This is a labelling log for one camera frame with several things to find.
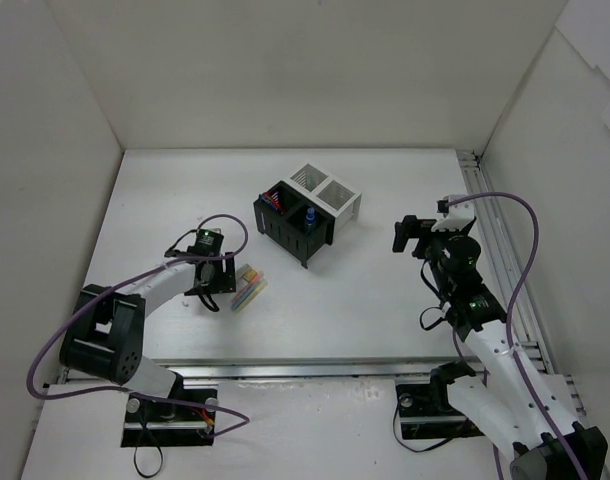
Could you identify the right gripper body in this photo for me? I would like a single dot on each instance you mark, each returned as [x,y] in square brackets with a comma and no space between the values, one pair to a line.
[416,235]

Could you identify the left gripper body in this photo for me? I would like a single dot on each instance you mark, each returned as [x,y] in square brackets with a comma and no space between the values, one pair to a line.
[225,279]

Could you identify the beige eraser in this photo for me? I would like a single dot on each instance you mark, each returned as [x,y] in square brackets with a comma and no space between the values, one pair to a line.
[246,273]

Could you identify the pastel highlighter set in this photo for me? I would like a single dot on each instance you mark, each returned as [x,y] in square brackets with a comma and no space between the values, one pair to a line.
[253,288]

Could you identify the blue pen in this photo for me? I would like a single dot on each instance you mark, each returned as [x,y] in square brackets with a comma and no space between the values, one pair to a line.
[270,201]

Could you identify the red pen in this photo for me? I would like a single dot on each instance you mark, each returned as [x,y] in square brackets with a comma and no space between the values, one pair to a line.
[276,195]

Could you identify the clear bottle blue cap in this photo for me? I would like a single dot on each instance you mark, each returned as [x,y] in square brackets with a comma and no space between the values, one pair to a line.
[310,221]

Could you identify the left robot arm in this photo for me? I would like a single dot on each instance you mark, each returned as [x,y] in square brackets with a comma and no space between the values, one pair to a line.
[107,341]

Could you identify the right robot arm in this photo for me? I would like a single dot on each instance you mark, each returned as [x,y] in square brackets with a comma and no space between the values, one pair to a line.
[518,412]

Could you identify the black two-compartment organizer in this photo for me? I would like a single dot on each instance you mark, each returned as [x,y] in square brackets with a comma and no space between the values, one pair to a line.
[287,230]

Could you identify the white two-compartment organizer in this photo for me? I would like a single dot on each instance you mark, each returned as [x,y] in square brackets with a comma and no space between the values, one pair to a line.
[329,192]

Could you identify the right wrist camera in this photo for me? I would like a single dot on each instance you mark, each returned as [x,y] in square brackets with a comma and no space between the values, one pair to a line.
[457,214]

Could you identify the aluminium right rail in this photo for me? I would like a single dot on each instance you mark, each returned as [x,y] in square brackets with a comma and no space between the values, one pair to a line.
[502,259]

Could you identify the aluminium rail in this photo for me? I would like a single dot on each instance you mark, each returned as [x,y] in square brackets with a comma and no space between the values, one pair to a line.
[502,259]
[289,369]

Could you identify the aluminium front rail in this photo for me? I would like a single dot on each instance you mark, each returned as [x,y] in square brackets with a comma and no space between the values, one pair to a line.
[289,369]

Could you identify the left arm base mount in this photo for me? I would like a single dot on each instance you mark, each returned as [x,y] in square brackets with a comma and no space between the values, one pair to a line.
[150,424]

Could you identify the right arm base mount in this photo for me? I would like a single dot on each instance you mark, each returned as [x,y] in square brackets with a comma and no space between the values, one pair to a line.
[420,417]

